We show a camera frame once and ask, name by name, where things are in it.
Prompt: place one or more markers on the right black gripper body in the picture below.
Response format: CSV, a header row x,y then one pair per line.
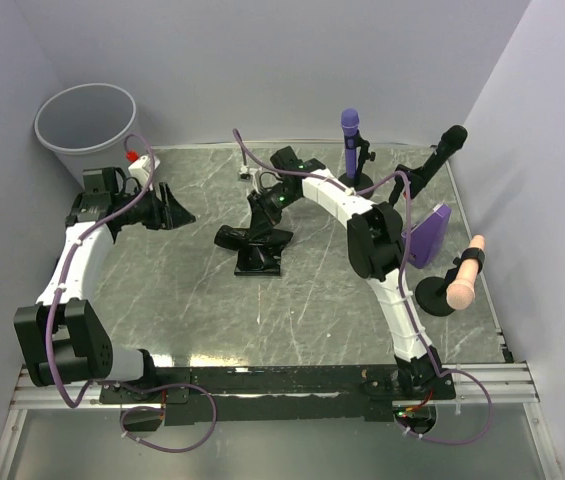
x,y
271,203

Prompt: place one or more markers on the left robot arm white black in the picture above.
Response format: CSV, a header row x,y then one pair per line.
x,y
61,337

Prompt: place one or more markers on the purple box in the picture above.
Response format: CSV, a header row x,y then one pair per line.
x,y
427,236

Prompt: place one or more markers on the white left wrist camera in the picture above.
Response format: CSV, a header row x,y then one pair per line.
x,y
140,167

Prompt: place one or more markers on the grey plastic trash bin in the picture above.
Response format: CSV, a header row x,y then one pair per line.
x,y
85,126

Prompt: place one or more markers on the black trash bag roll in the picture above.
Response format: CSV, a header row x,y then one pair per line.
x,y
259,247

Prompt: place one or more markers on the beige microphone on stand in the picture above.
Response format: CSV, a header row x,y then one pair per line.
x,y
442,296

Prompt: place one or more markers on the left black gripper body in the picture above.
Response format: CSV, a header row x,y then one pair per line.
x,y
146,211

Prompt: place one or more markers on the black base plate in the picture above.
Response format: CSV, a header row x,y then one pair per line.
x,y
268,393

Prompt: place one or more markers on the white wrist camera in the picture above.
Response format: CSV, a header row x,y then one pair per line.
x,y
140,167
254,176

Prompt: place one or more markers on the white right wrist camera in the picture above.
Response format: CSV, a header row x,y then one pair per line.
x,y
254,176

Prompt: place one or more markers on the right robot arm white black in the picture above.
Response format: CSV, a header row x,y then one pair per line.
x,y
376,253

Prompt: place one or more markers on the aluminium rail frame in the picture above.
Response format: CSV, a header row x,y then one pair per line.
x,y
43,440

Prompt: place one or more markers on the black microphone on stand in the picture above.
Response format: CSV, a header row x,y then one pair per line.
x,y
451,141

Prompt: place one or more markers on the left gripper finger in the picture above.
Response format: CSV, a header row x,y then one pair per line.
x,y
170,205
173,219

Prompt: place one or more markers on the purple microphone on stand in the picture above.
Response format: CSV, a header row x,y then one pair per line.
x,y
356,152

